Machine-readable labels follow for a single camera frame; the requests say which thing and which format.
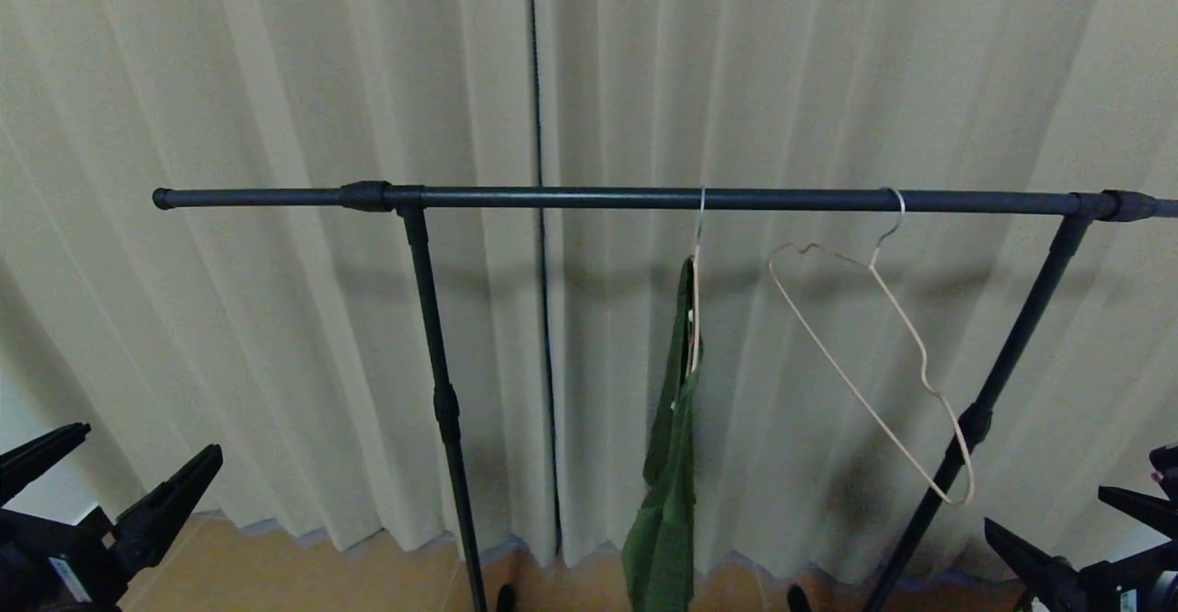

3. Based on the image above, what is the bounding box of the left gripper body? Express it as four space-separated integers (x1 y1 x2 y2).
0 502 130 612

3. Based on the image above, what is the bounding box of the pink clothes hanger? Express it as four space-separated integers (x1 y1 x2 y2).
768 186 976 509
686 185 710 387

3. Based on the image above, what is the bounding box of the beige curtain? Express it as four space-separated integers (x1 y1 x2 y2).
0 0 1178 585

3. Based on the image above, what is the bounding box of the black clothes rack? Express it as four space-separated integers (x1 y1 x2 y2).
152 179 1178 612

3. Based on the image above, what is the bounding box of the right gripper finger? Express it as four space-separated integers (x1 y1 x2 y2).
983 517 1091 612
1098 485 1178 541

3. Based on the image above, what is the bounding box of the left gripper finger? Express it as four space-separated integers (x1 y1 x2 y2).
109 445 225 581
0 422 92 508

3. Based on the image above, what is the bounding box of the green shirt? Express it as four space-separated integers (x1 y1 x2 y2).
621 256 706 612

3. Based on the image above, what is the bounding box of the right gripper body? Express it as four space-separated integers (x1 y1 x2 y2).
1072 543 1178 612

